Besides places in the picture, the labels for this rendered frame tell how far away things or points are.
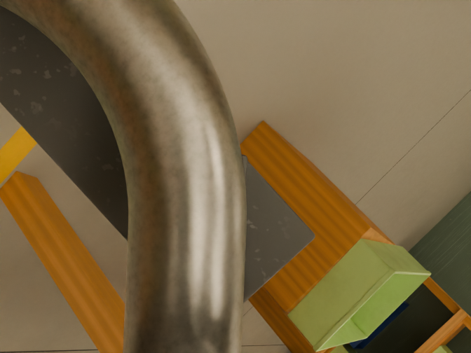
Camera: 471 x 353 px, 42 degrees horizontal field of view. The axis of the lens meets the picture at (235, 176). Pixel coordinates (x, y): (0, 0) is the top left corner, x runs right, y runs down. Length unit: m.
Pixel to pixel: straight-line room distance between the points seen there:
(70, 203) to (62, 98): 1.93
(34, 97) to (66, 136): 0.02
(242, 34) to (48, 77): 1.87
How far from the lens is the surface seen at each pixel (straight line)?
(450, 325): 5.54
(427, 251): 6.25
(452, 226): 6.26
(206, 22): 1.92
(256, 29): 2.09
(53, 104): 0.20
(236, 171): 0.15
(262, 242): 0.19
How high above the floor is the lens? 1.19
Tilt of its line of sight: 27 degrees down
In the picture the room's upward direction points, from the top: 138 degrees clockwise
